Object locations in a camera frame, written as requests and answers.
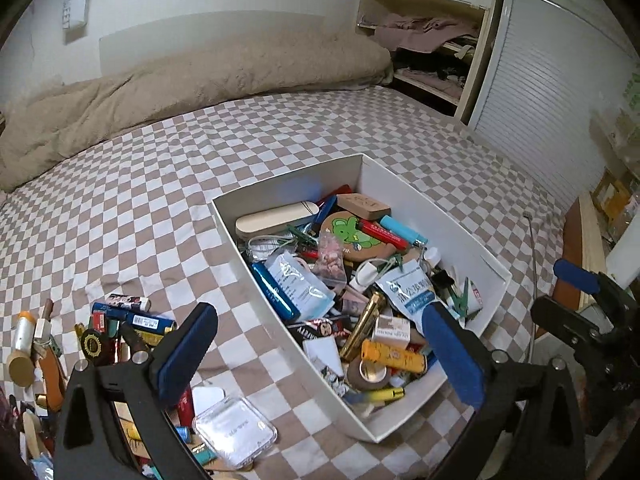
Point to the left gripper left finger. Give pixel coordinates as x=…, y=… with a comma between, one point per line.
x=180, y=353

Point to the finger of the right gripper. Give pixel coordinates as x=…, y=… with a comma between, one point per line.
x=581, y=279

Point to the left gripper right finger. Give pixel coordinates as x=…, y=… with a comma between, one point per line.
x=459, y=351

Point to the blue box with barcode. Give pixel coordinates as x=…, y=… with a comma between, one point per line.
x=138, y=320

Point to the clear plastic card case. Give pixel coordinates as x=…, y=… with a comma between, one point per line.
x=235, y=431

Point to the round black gold tin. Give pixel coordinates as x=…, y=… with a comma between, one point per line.
x=93, y=343

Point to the white medicine sachet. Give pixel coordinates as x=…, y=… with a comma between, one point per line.
x=409, y=290

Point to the brown tape roll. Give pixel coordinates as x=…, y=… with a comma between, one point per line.
x=364, y=375

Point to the gold metallic tube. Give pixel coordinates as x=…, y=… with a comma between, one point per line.
x=351, y=348

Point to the light blue lighter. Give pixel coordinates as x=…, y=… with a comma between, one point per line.
x=404, y=232

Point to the red lighter with text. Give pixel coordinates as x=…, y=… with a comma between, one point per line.
x=385, y=236

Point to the white bottle with wooden cap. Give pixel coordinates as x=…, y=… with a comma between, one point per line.
x=20, y=365

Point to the white cardboard shoe box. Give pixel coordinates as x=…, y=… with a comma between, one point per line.
x=410, y=207

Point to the round green bear coaster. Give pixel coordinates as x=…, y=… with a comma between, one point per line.
x=357, y=245

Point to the pink candy bag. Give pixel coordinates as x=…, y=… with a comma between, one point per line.
x=330, y=263

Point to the checkered bed sheet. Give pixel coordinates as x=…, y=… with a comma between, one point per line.
x=131, y=215

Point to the cream oblong case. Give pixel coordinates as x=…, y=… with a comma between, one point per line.
x=275, y=220

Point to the carved wooden block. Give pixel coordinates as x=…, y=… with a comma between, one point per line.
x=363, y=206

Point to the white louvered door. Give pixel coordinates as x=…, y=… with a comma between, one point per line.
x=550, y=77

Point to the wardrobe with clothes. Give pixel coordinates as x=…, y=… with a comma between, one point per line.
x=436, y=47

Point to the beige quilted duvet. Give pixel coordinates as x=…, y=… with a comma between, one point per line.
x=59, y=123

